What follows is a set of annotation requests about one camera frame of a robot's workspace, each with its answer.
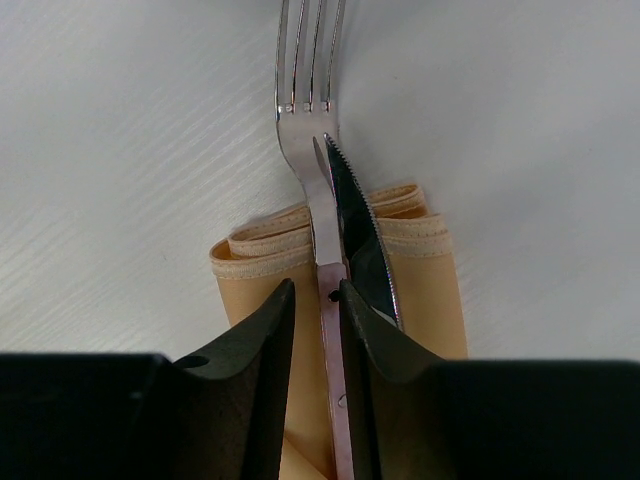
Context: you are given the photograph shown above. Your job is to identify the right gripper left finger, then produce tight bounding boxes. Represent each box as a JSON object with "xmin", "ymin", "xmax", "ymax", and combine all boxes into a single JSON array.
[{"xmin": 1, "ymin": 280, "xmax": 295, "ymax": 479}]

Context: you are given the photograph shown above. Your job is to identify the orange cloth napkin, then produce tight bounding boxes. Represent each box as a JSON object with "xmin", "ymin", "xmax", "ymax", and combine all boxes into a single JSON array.
[{"xmin": 210, "ymin": 183, "xmax": 468, "ymax": 479}]

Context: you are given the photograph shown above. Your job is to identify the pink handled utensil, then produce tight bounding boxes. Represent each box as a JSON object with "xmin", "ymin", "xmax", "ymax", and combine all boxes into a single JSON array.
[{"xmin": 323, "ymin": 133, "xmax": 403, "ymax": 329}]

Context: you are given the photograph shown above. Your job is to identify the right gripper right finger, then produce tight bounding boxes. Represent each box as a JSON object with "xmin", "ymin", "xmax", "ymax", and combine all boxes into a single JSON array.
[{"xmin": 340, "ymin": 282, "xmax": 639, "ymax": 479}]

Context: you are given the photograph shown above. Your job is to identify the silver fork pink handle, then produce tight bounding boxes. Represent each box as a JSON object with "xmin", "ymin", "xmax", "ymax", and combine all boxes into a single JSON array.
[{"xmin": 274, "ymin": 1, "xmax": 355, "ymax": 479}]

